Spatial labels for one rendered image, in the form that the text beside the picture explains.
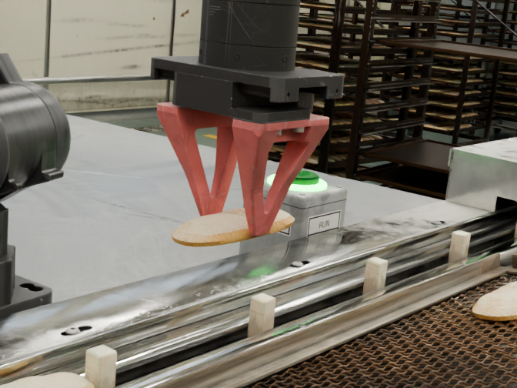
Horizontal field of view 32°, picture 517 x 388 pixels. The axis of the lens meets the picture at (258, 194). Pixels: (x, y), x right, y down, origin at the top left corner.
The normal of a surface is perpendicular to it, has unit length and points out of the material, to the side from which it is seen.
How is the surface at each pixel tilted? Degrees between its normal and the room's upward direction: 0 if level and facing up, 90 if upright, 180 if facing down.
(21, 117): 56
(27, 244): 0
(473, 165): 90
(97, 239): 0
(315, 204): 90
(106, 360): 90
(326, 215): 90
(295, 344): 80
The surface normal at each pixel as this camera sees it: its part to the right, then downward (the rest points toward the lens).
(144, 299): 0.09, -0.97
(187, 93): -0.65, 0.13
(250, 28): 0.04, 0.23
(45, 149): 0.92, 0.17
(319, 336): 0.76, 0.05
